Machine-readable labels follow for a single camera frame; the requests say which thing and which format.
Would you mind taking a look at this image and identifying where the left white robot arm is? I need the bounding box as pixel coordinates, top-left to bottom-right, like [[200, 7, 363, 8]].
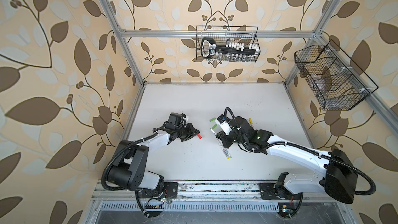
[[101, 123, 200, 192]]

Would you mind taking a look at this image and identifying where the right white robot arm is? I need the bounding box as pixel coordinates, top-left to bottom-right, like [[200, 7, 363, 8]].
[[213, 115, 377, 204]]

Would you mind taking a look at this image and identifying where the clear pen green tip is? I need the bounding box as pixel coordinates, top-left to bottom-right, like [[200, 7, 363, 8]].
[[224, 148, 232, 159]]

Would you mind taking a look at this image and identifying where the clear pen yellow tip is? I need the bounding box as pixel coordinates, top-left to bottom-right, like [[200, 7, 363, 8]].
[[218, 141, 229, 159]]

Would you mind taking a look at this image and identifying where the black tool in basket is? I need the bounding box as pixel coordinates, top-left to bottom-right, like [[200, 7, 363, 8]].
[[200, 37, 260, 58]]

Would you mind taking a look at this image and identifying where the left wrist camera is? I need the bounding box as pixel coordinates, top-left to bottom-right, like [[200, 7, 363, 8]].
[[167, 113, 187, 130]]

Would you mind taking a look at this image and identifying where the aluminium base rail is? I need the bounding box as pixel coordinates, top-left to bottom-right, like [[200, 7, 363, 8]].
[[91, 180, 345, 213]]

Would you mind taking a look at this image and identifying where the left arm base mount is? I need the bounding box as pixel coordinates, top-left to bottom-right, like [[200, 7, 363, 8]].
[[135, 181, 179, 218]]

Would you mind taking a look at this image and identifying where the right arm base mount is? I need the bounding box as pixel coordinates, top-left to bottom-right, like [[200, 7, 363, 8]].
[[259, 183, 304, 219]]

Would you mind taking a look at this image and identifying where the back wall wire basket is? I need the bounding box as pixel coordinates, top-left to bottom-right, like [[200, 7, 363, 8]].
[[196, 25, 261, 63]]

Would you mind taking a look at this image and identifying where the wall wire basket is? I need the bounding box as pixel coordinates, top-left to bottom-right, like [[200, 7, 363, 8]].
[[196, 25, 261, 63], [294, 39, 379, 111]]

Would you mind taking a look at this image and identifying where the right wall wire basket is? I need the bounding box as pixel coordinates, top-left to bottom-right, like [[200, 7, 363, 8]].
[[294, 39, 379, 111]]

